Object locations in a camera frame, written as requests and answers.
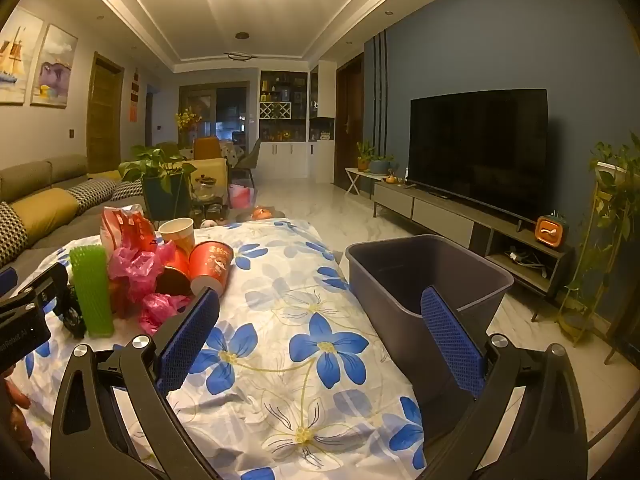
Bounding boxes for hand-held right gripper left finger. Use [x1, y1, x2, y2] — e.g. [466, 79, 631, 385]
[50, 286, 221, 480]

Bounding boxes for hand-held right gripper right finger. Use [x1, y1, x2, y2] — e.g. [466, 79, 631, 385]
[415, 286, 588, 480]

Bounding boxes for grey plastic bin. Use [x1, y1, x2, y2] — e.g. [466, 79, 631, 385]
[346, 234, 515, 413]

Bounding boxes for red paper cup white inside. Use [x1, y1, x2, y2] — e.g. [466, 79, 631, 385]
[189, 241, 235, 297]

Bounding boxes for pink plastic bag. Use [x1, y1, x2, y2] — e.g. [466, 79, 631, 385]
[107, 240, 193, 336]

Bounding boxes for red and white snack bag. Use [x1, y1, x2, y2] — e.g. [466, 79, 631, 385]
[100, 205, 173, 261]

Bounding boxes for beige paper cup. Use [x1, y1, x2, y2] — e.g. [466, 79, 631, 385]
[158, 218, 196, 261]

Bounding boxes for person's left hand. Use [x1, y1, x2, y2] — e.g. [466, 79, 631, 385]
[2, 377, 32, 443]

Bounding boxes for large houndstooth cushion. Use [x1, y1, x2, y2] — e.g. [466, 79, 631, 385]
[0, 201, 28, 266]

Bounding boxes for yellow cushion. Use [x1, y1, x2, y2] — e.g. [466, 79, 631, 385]
[10, 187, 81, 238]

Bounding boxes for long houndstooth cushion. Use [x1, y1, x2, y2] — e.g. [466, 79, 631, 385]
[67, 178, 118, 206]

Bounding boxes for grey sofa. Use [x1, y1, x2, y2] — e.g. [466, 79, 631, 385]
[0, 154, 151, 281]

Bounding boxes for blue floral blanket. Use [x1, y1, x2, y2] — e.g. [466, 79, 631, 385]
[10, 217, 426, 480]

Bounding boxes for grey television cabinet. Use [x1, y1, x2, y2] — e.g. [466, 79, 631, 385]
[372, 180, 576, 323]

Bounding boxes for small houndstooth cushion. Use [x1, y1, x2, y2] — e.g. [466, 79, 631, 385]
[112, 180, 146, 201]

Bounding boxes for glass coffee table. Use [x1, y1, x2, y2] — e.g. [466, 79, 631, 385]
[190, 195, 288, 231]

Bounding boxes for plant in teal planter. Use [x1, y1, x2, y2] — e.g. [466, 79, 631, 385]
[119, 144, 198, 222]

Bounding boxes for orange retro speaker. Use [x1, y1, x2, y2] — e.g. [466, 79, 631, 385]
[534, 214, 568, 250]

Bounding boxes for glass jar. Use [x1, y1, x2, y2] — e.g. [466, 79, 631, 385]
[192, 174, 217, 201]

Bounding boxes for pink gift bag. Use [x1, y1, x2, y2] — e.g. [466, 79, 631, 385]
[228, 183, 256, 209]

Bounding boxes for yellow armchair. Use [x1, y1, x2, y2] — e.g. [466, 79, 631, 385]
[182, 157, 228, 186]

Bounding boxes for gold plant stand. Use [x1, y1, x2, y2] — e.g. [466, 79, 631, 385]
[555, 160, 631, 346]

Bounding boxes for light wooden door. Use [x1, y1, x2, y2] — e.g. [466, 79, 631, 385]
[87, 51, 125, 173]

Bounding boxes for small white folding table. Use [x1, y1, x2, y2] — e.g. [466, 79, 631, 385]
[345, 167, 381, 196]

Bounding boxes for large black television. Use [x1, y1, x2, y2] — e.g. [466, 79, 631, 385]
[407, 89, 550, 226]

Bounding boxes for grey dining chair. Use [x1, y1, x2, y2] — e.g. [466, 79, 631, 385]
[235, 137, 262, 181]

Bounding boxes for orange dining chair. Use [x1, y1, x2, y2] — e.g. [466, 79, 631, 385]
[194, 136, 221, 161]

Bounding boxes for plant in orange pot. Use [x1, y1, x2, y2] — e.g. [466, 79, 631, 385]
[356, 141, 376, 172]

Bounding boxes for white display cabinet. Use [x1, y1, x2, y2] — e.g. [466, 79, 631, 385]
[259, 60, 336, 181]

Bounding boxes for purple abstract painting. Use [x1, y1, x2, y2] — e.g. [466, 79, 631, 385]
[30, 23, 79, 109]

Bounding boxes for yellow flower bouquet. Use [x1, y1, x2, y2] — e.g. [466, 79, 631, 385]
[175, 108, 202, 133]

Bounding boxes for sailing ship painting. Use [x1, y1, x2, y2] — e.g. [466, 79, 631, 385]
[0, 6, 45, 106]

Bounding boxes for glass balcony door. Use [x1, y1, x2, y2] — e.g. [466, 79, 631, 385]
[179, 81, 253, 146]

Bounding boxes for dark wooden door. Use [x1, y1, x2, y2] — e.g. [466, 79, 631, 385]
[336, 52, 365, 193]

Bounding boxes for cables in cabinet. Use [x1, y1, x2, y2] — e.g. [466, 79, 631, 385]
[505, 247, 546, 268]

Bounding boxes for red wall decorations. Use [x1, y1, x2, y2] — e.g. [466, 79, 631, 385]
[129, 72, 142, 122]

